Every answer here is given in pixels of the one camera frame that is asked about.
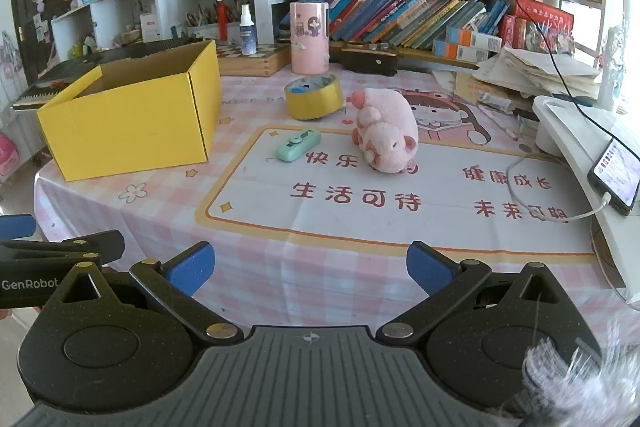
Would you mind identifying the pink hanging bag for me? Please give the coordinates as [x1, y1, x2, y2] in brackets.
[0, 132, 21, 180]

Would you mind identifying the white cubby shelf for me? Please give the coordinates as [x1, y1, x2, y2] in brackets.
[50, 0, 273, 62]

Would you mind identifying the yellow tape roll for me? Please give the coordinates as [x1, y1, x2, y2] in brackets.
[284, 74, 345, 122]

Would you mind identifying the small white box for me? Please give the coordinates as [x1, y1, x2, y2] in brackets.
[140, 13, 162, 42]

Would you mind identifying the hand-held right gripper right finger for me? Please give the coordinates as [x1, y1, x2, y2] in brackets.
[375, 242, 601, 348]

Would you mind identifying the mint green correction tape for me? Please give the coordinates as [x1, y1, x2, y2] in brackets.
[276, 129, 322, 164]

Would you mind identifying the orange and white box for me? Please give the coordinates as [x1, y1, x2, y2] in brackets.
[432, 41, 491, 62]
[446, 27, 502, 50]

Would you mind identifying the white charging cable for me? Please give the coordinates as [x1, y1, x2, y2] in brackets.
[506, 152, 613, 224]

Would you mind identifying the smartphone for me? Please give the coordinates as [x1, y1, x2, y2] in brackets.
[587, 139, 640, 215]

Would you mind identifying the dark brown wooden case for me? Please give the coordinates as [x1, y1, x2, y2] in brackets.
[327, 41, 401, 75]

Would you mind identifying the pink plush pig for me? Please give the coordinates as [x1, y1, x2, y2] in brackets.
[350, 88, 420, 174]

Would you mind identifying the yellow cardboard box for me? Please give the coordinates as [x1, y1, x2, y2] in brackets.
[36, 39, 223, 182]

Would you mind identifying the grey fuzzy sleeve cuff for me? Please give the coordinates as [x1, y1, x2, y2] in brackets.
[522, 322, 640, 427]

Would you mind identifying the wooden chess box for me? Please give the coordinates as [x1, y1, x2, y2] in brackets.
[215, 43, 293, 76]

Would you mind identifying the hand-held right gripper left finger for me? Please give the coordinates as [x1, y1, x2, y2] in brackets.
[42, 243, 246, 344]

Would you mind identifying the pen holder with pens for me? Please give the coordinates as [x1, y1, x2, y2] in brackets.
[185, 2, 241, 42]

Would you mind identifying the pile of papers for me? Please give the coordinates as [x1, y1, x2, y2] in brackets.
[470, 47, 608, 108]

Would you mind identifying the white spray bottle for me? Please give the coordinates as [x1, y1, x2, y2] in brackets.
[238, 4, 258, 56]

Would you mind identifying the red printed box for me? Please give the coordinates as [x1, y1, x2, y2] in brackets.
[500, 0, 576, 52]

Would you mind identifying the pink cylindrical cup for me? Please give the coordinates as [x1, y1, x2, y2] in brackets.
[290, 2, 331, 75]

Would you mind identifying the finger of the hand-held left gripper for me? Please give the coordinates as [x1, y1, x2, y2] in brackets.
[0, 214, 37, 241]
[0, 229, 126, 269]

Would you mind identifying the row of leaning books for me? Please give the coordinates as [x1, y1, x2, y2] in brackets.
[280, 0, 511, 50]

